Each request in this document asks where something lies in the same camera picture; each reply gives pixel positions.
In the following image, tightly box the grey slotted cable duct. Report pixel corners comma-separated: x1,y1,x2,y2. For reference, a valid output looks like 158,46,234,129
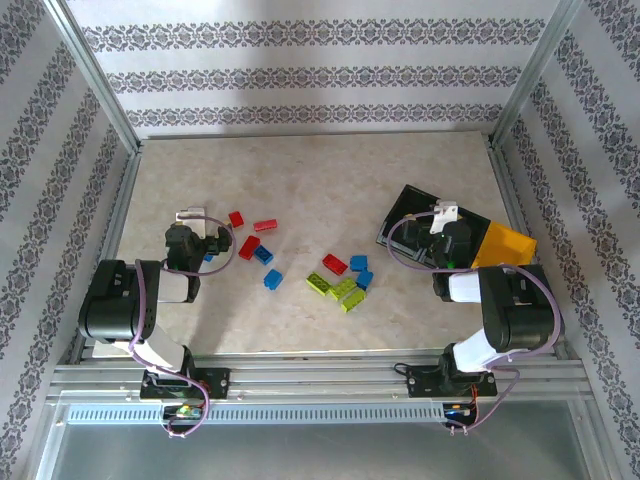
66,402,447,426

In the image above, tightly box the black plastic bin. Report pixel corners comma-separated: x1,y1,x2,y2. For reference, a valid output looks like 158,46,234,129
439,202,492,270
377,184,451,264

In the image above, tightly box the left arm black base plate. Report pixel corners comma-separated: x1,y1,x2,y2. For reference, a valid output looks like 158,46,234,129
139,367,232,401

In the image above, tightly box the aluminium frame post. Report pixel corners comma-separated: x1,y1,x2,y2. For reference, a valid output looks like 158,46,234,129
42,0,143,154
491,0,585,149

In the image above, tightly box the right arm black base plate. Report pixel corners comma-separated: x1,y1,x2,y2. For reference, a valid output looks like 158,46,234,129
405,364,499,399

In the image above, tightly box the metal lower panel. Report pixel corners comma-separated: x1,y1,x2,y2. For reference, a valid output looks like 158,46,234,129
37,399,619,480

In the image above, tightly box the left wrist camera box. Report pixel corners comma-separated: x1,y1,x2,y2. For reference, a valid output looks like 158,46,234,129
174,205,209,237

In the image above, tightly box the yellow plastic bin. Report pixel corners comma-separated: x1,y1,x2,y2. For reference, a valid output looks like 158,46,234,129
472,221,539,270

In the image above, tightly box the aluminium mounting rail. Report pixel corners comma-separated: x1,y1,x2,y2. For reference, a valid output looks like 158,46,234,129
49,352,586,401

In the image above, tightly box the aluminium side rail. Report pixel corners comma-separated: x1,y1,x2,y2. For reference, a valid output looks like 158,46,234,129
485,134,579,361
68,144,145,364

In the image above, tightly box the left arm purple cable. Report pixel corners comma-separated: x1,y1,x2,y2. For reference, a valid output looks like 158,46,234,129
127,214,237,440

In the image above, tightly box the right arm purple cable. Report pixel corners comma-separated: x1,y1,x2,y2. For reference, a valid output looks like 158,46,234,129
387,209,565,437

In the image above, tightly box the aluminium back rail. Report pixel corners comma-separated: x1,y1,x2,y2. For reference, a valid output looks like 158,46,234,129
138,129,495,142

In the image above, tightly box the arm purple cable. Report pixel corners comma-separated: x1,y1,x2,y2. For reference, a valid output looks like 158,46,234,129
127,214,237,440
387,209,565,437

